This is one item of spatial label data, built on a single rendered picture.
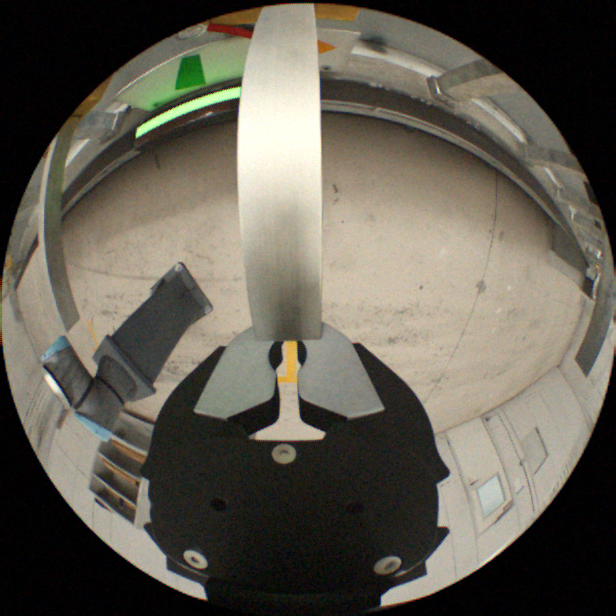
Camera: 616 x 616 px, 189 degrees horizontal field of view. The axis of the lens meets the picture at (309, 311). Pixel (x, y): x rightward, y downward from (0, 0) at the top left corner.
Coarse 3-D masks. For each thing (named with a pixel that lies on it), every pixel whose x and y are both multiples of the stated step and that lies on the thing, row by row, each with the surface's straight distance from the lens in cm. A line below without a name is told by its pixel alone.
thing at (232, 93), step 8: (208, 96) 31; (216, 96) 30; (224, 96) 30; (232, 96) 29; (184, 104) 32; (192, 104) 31; (200, 104) 31; (208, 104) 30; (168, 112) 33; (176, 112) 32; (184, 112) 31; (152, 120) 35; (160, 120) 34; (144, 128) 35; (136, 136) 36
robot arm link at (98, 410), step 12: (96, 384) 76; (84, 396) 71; (96, 396) 73; (108, 396) 75; (84, 408) 73; (96, 408) 72; (108, 408) 74; (120, 408) 79; (84, 420) 73; (96, 420) 72; (108, 420) 74; (96, 432) 74; (108, 432) 75
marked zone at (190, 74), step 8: (192, 56) 26; (184, 64) 27; (192, 64) 27; (200, 64) 28; (184, 72) 29; (192, 72) 29; (200, 72) 29; (176, 80) 30; (184, 80) 30; (192, 80) 30; (200, 80) 31; (176, 88) 32; (184, 88) 32
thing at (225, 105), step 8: (216, 104) 29; (224, 104) 29; (232, 104) 28; (192, 112) 30; (200, 112) 30; (208, 112) 29; (216, 112) 29; (176, 120) 31; (184, 120) 30; (192, 120) 30; (160, 128) 33; (168, 128) 32; (144, 136) 34; (152, 136) 33; (136, 144) 35
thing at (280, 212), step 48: (288, 48) 11; (240, 96) 9; (288, 96) 9; (240, 144) 8; (288, 144) 8; (240, 192) 8; (288, 192) 8; (288, 240) 8; (288, 288) 8; (288, 336) 9
